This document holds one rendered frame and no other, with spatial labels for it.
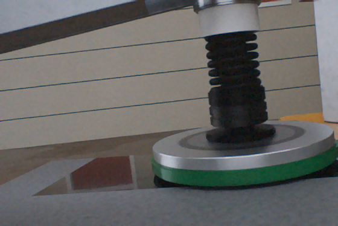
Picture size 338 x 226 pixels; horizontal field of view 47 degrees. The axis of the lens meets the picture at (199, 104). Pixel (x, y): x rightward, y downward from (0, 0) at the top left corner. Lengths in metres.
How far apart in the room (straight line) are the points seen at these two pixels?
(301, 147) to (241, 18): 0.15
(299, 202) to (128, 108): 6.29
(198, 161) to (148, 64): 6.14
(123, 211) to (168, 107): 6.16
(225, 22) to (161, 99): 6.08
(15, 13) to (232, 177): 0.26
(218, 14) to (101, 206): 0.23
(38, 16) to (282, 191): 0.28
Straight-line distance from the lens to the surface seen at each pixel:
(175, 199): 0.37
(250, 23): 0.44
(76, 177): 0.51
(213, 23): 0.43
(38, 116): 7.05
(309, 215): 0.31
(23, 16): 0.42
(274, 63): 6.60
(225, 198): 0.35
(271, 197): 0.35
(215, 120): 0.44
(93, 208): 0.38
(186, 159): 0.38
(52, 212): 0.40
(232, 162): 0.37
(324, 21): 1.20
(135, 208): 0.36
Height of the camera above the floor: 0.98
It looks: 5 degrees down
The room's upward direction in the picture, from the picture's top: 6 degrees counter-clockwise
